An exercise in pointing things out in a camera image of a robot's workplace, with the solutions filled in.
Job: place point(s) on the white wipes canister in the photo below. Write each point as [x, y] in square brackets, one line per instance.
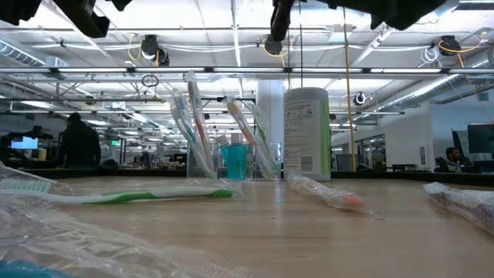
[306, 135]

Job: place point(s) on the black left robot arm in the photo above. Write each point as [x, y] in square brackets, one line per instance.
[19, 9]

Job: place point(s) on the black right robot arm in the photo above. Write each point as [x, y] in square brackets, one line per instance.
[393, 11]

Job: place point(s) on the orange toothbrush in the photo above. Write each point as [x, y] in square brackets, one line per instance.
[335, 199]
[241, 125]
[198, 116]

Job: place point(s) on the dark computer monitor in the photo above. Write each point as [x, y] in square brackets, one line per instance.
[480, 139]

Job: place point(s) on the teal mouthwash bottle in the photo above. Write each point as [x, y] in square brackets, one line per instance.
[235, 162]

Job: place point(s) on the person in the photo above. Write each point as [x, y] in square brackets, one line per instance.
[79, 143]
[451, 162]

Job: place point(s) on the purple toothbrush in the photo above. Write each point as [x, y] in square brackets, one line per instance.
[467, 206]

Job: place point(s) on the lit computer monitor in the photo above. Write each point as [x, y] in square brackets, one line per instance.
[24, 143]

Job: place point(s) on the blue toothbrush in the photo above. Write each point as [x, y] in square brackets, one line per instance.
[23, 271]
[188, 131]

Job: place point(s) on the green toothbrush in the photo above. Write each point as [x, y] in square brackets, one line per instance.
[263, 135]
[116, 197]

